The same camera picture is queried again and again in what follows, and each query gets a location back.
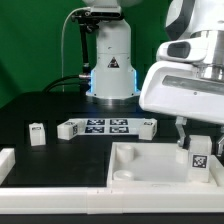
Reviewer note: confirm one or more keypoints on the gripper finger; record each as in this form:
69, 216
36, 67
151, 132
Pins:
180, 123
220, 145

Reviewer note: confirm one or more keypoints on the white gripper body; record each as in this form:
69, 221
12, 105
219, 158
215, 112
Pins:
174, 89

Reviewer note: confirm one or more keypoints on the white square table top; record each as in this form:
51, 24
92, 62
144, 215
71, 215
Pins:
141, 165

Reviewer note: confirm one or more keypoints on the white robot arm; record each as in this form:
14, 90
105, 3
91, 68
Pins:
125, 54

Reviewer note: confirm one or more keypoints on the fiducial marker sheet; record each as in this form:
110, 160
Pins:
109, 126

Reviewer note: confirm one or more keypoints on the white U-shaped fence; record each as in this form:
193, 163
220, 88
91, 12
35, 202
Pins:
85, 200

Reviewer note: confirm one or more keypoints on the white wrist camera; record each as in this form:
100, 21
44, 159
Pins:
185, 51

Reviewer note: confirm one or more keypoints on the black camera stand pole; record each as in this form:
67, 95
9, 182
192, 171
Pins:
85, 46

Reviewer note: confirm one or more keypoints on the black camera on mount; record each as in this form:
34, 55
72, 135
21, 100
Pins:
97, 13

